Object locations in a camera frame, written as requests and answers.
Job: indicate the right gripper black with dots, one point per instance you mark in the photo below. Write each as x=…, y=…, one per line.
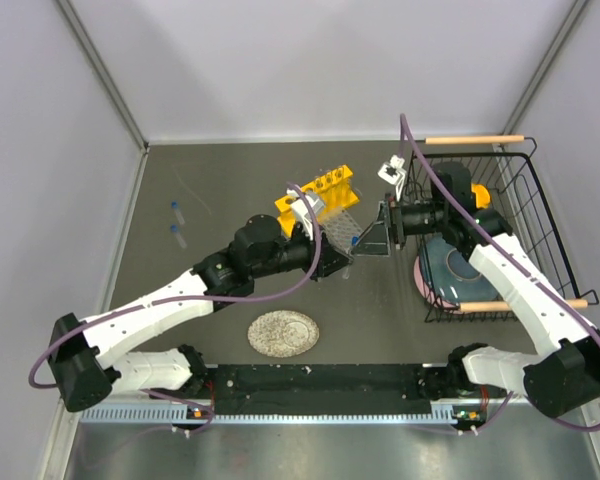
x=374, y=241

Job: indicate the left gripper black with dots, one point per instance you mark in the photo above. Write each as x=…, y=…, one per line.
x=330, y=260

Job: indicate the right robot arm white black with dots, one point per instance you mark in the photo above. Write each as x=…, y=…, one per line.
x=473, y=246

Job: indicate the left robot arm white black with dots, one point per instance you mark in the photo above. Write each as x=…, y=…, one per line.
x=97, y=356

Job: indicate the clear acrylic tube rack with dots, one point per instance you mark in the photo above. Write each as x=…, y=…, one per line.
x=341, y=228

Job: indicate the yellow test tube rack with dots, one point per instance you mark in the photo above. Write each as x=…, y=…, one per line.
x=336, y=195

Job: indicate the pink plate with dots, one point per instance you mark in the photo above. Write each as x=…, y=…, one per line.
x=427, y=294

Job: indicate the speckled ceramic plate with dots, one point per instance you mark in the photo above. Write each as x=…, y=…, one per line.
x=283, y=334

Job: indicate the blue ceramic plate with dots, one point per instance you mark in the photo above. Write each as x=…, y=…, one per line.
x=449, y=274

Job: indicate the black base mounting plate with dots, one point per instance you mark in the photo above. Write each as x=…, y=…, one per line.
x=319, y=389

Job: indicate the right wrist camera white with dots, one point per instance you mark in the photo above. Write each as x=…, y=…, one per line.
x=393, y=173

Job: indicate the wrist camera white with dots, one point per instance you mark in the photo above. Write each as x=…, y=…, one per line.
x=302, y=212
x=393, y=173

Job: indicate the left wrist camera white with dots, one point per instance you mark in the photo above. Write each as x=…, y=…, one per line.
x=302, y=212

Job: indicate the black wire basket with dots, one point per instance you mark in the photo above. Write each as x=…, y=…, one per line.
x=518, y=195

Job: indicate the grey cable duct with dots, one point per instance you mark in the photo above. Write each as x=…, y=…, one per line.
x=154, y=412

